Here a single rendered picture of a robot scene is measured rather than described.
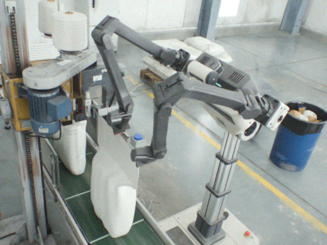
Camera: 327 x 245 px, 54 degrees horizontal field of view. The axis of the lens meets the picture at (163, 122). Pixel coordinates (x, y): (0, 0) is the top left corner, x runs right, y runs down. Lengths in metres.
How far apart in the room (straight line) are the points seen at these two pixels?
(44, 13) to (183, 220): 1.66
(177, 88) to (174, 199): 2.04
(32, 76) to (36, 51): 3.13
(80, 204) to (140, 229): 0.47
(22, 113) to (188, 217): 1.39
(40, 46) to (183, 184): 2.77
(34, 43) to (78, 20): 3.17
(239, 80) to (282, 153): 2.26
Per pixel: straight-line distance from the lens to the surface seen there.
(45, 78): 1.61
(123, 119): 1.67
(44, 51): 4.79
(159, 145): 1.36
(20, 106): 1.88
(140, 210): 2.34
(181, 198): 3.02
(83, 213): 2.32
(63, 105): 1.64
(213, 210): 2.19
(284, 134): 3.59
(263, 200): 3.28
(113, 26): 1.47
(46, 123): 1.73
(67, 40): 1.60
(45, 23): 1.86
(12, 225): 2.82
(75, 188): 2.49
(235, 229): 2.54
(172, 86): 1.08
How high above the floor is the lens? 2.07
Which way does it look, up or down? 31 degrees down
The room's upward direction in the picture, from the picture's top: 8 degrees clockwise
